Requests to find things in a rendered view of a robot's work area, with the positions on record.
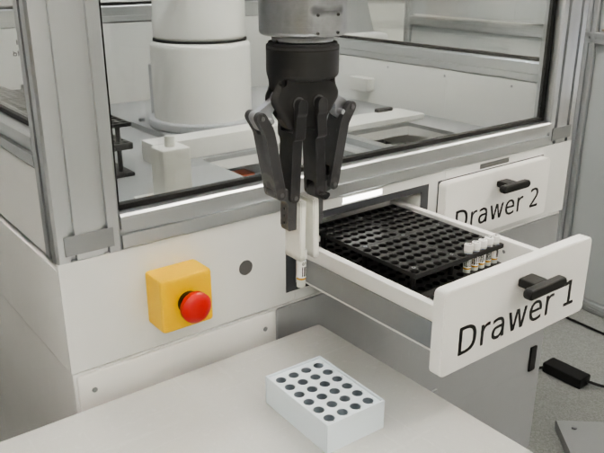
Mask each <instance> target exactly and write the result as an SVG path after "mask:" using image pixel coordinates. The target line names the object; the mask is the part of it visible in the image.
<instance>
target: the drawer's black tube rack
mask: <svg viewBox="0 0 604 453"><path fill-rule="evenodd" d="M319 235H320V236H321V241H320V242H319V247H322V248H324V249H325V250H327V251H329V252H331V253H334V254H337V255H339V256H341V257H342V258H344V259H346V260H348V261H350V262H354V263H356V264H358V265H359V266H361V267H363V268H365V269H368V270H370V271H373V272H375V273H376V274H378V275H380V276H383V277H385V278H387V279H389V280H392V281H393V282H395V283H398V284H400V285H402V286H404V287H406V288H408V289H410V290H413V291H415V292H417V293H419V294H421V295H423V296H425V297H427V298H429V297H431V296H434V292H435V290H436V289H437V288H438V287H440V286H443V285H446V284H448V283H450V282H452V281H455V280H459V279H462V278H465V277H466V276H469V275H472V274H474V273H477V272H479V271H483V270H485V269H488V268H491V267H493V266H495V265H498V264H500V263H501V262H498V261H497V263H491V265H490V266H484V268H482V269H479V268H478V270H477V271H470V273H464V272H463V263H460V264H457V265H454V266H451V267H449V268H447V269H444V270H441V271H437V272H434V273H432V274H429V275H427V276H424V277H421V278H419V279H417V280H416V279H414V278H411V277H409V276H407V275H405V271H406V270H409V269H411V268H413V269H415V267H417V266H420V265H422V264H425V263H427V262H432V261H435V260H438V259H440V258H443V257H445V256H448V255H454V254H453V253H458V252H461V251H464V245H465V243H471V244H472V241H478V240H479V239H480V238H484V236H481V235H478V234H475V233H472V232H469V231H466V230H465V229H462V228H459V227H456V226H452V225H450V224H447V223H444V222H441V221H439V220H437V219H434V218H429V217H427V216H424V215H422V214H419V213H416V212H413V211H411V210H409V209H404V208H401V207H399V206H396V205H394V204H392V205H388V206H385V207H381V208H378V209H372V210H368V211H365V212H361V213H358V214H355V215H351V216H348V217H344V218H338V219H335V220H331V221H328V222H324V223H321V224H319Z"/></svg>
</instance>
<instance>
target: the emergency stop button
mask: <svg viewBox="0 0 604 453"><path fill-rule="evenodd" d="M210 309H211V301H210V298H209V296H208V295H207V294H205V293H204V292H202V291H193V292H191V293H189V294H188V295H187V296H186V297H185V298H184V299H183V300H182V303H181V307H180V311H181V316H182V318H183V319H184V320H186V321H187V322H189V323H192V324H196V323H198V322H200V321H202V320H203V319H205V318H206V317H207V315H208V314H209V311H210Z"/></svg>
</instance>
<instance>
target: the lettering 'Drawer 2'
mask: <svg viewBox="0 0 604 453"><path fill-rule="evenodd" d="M534 190H536V191H537V194H536V196H535V198H534V199H533V200H532V202H531V203H530V205H529V207H530V208H531V207H534V206H536V205H537V203H536V204H533V205H532V203H533V202H534V200H535V199H536V197H537V195H538V188H534V189H532V190H531V192H532V191H534ZM522 198H523V196H521V197H520V198H518V202H517V210H516V212H517V211H518V210H519V202H520V199H522ZM511 201H512V205H511V206H508V204H509V202H511ZM503 203H504V202H503ZM503 203H502V206H503ZM502 206H501V209H500V213H499V204H496V207H495V210H494V213H493V206H491V213H492V219H494V216H495V212H496V210H497V213H498V218H499V217H500V216H501V213H502ZM511 207H514V200H509V201H508V202H507V204H506V207H505V213H506V214H507V215H510V214H511V213H513V211H512V212H508V211H507V209H508V208H511ZM482 210H485V213H484V214H481V215H480V216H479V218H478V223H479V224H482V223H484V222H486V219H487V208H482V209H480V211H482ZM460 212H464V213H465V215H466V220H465V223H466V222H467V212H466V210H464V209H462V210H459V211H457V212H456V220H457V217H458V213H460ZM476 212H477V210H475V211H474V213H473V211H472V212H471V220H470V225H471V226H472V222H473V215H474V214H475V213H476ZM483 215H485V217H484V220H483V221H480V217H481V216H483Z"/></svg>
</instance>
